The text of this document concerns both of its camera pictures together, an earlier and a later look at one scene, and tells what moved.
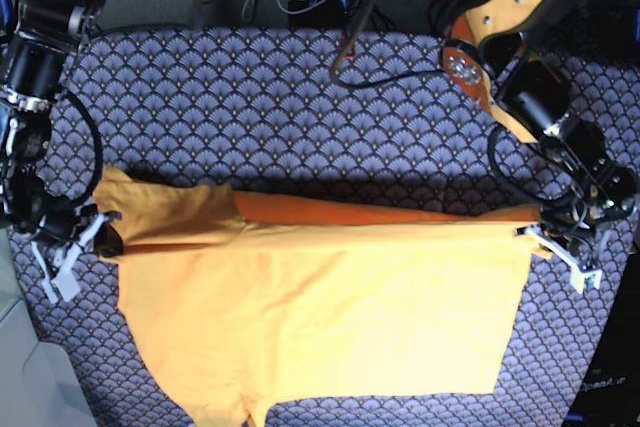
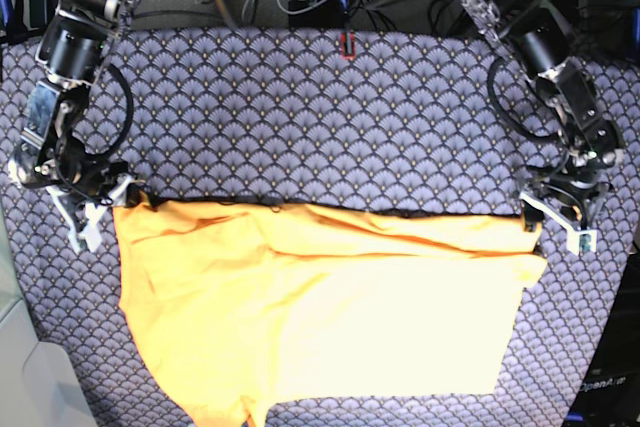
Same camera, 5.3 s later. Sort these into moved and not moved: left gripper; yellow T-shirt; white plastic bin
Moved: left gripper
Not moved: white plastic bin; yellow T-shirt
